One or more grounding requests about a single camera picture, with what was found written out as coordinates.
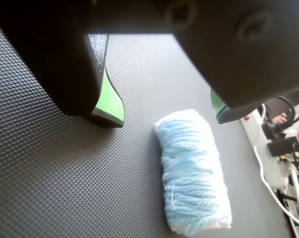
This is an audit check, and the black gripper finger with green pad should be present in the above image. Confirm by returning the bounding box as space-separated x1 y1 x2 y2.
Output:
86 0 299 124
0 0 125 128

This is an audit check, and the black plug with cable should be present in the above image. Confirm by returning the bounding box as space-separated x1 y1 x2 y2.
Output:
262 95 299 139

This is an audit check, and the thin white cable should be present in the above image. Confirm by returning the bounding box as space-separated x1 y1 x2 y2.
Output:
252 103 299 234

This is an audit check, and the large grey rubber mat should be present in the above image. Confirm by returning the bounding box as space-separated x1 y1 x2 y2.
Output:
0 14 293 238

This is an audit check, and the white power strip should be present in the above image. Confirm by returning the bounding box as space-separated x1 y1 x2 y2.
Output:
240 109 289 189

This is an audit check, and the light blue yarn block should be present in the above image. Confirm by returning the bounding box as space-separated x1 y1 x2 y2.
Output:
154 108 232 237

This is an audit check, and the black rectangular box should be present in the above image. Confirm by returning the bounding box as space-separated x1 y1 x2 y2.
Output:
266 136 299 157

